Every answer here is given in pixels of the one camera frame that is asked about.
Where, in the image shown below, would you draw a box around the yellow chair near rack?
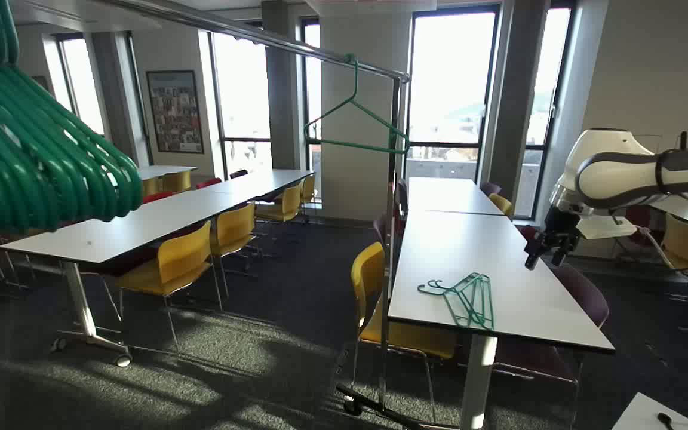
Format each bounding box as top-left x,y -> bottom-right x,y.
349,241 -> 456,379

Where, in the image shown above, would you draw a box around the white far table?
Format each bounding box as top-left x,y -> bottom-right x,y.
407,177 -> 499,214

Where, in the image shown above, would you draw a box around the metal clothes rack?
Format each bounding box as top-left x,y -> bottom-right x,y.
94,0 -> 420,428

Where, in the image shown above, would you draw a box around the bunch of green hangers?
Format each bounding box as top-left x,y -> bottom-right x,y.
0,0 -> 141,234

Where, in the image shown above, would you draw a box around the green hangers on table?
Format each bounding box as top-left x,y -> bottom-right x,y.
418,273 -> 493,330

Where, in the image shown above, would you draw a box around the white table with hangers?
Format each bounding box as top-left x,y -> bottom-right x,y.
386,213 -> 613,430

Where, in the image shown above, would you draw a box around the yellow chair front left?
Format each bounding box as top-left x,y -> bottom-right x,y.
115,220 -> 213,345

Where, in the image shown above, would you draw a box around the yellow chair far left row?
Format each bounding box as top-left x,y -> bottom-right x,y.
254,182 -> 300,223

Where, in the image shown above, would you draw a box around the purple chair right of table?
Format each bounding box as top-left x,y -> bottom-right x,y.
493,265 -> 609,385

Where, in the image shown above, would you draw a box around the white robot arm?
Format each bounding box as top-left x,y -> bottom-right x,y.
526,127 -> 688,267

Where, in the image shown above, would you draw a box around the green hanger on rack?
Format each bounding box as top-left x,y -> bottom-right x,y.
307,56 -> 407,155

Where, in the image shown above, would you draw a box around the long white left table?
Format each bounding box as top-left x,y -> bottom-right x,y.
1,169 -> 307,357

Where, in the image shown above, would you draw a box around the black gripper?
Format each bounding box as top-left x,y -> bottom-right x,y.
526,206 -> 581,269

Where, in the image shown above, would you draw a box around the framed wall picture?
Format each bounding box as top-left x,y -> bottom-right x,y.
145,70 -> 202,152

